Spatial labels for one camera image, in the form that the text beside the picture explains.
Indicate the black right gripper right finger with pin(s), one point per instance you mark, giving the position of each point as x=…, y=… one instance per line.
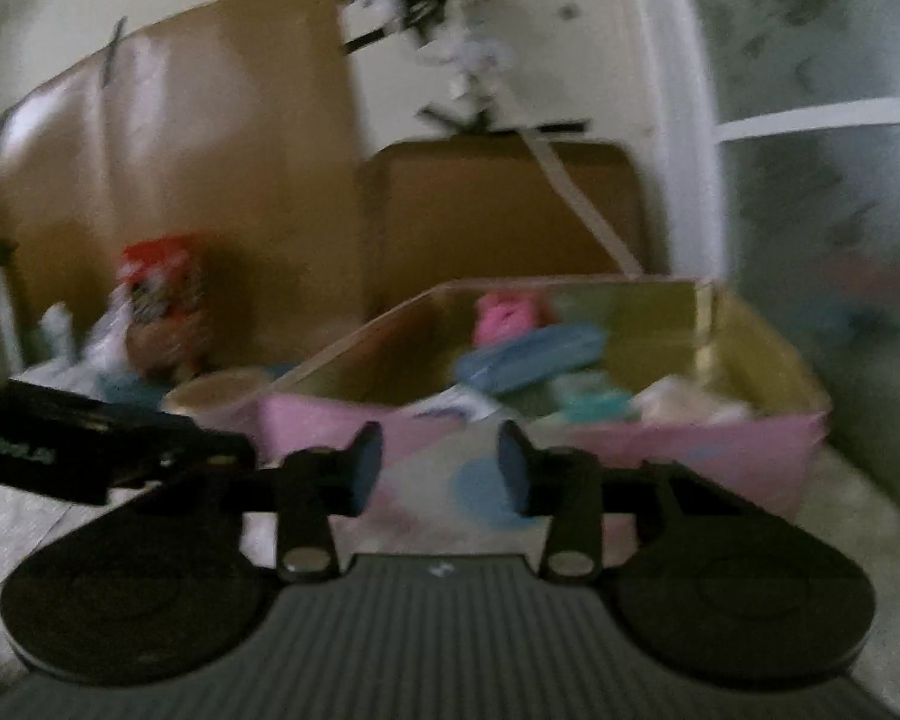
x=563, y=484

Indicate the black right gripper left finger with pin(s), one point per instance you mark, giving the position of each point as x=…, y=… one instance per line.
x=315, y=485

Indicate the blue tissue pack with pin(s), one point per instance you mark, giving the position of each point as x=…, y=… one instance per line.
x=511, y=365

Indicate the pink cloth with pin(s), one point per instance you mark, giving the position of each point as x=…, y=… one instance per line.
x=506, y=315

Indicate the teal tissue box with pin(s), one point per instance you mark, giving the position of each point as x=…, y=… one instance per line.
x=589, y=396

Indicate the cotton swabs clear pack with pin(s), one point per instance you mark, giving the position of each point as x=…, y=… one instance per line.
x=677, y=400

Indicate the clear plastic bag cups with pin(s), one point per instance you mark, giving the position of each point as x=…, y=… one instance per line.
x=105, y=348

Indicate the white small bottle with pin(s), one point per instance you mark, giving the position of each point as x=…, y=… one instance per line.
x=56, y=328

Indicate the large printed ceramic mug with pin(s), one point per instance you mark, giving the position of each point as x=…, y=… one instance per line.
x=226, y=401

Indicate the pink storage box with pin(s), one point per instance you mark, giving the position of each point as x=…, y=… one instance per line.
x=688, y=373

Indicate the red cereal box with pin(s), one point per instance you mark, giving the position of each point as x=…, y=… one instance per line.
x=167, y=338

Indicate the large brown cardboard board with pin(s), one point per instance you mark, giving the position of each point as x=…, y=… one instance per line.
x=233, y=122

